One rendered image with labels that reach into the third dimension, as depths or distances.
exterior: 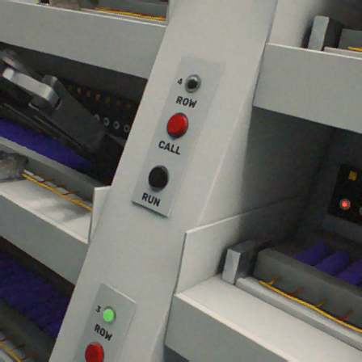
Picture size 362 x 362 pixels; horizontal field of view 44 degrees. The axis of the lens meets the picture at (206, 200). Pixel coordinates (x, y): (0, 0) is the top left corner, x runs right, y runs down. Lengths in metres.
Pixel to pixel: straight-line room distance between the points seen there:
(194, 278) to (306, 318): 0.09
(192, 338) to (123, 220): 0.11
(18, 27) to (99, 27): 0.13
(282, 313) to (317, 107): 0.15
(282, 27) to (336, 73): 0.06
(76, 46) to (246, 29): 0.19
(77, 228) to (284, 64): 0.23
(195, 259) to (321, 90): 0.15
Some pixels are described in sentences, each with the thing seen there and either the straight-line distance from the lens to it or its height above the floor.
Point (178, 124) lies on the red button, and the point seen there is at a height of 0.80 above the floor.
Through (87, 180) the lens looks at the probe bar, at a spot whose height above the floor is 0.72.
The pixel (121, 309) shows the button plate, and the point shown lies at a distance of 0.37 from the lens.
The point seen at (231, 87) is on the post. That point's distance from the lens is 0.34.
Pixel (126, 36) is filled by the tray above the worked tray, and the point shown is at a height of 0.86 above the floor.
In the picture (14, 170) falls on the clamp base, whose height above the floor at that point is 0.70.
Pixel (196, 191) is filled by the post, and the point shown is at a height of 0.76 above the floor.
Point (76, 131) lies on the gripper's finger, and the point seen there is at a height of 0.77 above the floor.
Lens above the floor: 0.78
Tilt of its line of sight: 3 degrees down
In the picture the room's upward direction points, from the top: 20 degrees clockwise
